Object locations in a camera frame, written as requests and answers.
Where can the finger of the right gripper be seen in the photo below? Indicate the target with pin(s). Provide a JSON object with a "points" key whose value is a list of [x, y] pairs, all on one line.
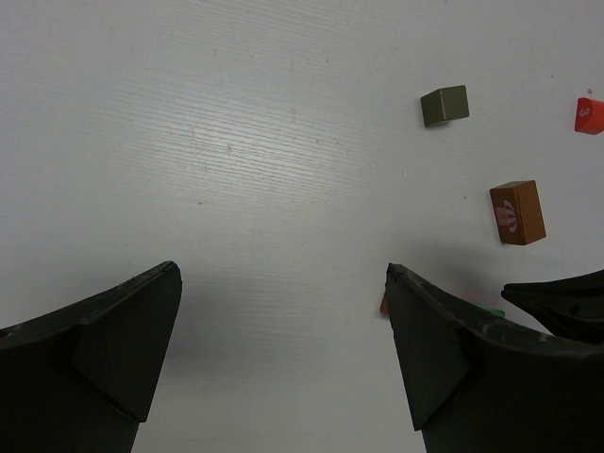
{"points": [[571, 308]]}

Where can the red half-round block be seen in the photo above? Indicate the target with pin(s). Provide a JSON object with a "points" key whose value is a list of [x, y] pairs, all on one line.
{"points": [[589, 116]]}

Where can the olive green cube block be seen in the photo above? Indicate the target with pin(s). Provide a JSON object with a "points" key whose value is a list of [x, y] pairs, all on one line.
{"points": [[444, 105]]}

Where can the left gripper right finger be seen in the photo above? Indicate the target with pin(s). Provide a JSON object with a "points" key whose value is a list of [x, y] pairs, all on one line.
{"points": [[476, 382]]}

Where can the green notched block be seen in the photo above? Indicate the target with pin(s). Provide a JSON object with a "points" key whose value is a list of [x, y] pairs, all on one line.
{"points": [[499, 313]]}

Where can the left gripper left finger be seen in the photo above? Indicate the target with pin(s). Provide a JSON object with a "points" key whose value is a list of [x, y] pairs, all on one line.
{"points": [[83, 378]]}

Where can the brown rectangular block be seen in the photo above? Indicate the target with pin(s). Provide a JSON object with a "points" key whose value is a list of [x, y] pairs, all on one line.
{"points": [[518, 212]]}

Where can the brown block with picture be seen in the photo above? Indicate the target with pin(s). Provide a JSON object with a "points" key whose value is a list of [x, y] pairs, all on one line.
{"points": [[383, 308]]}

